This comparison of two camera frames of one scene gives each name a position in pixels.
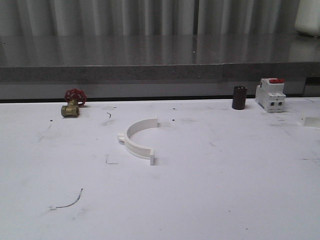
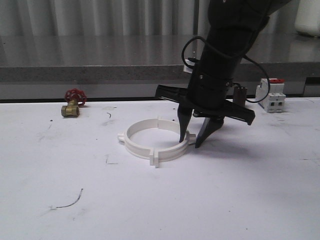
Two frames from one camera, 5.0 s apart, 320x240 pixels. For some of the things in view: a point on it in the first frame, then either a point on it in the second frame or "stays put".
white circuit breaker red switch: (269, 94) stays put
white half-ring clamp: (314, 122) -> (165, 154)
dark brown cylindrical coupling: (239, 97) stays put
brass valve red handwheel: (75, 97) stays put
